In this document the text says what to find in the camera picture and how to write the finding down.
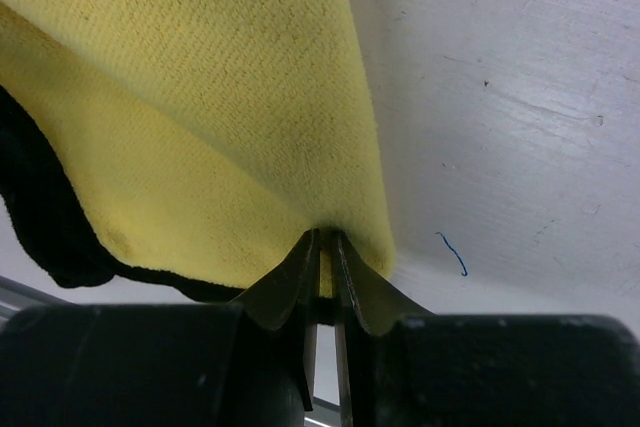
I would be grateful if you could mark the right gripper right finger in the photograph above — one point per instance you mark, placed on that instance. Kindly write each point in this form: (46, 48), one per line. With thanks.
(401, 365)

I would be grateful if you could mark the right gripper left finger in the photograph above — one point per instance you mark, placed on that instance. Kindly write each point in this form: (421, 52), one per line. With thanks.
(246, 362)

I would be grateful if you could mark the yellow towel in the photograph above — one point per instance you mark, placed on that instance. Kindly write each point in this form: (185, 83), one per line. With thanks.
(187, 143)

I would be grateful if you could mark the aluminium mounting rail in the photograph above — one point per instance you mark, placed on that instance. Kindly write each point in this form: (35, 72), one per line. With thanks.
(16, 297)

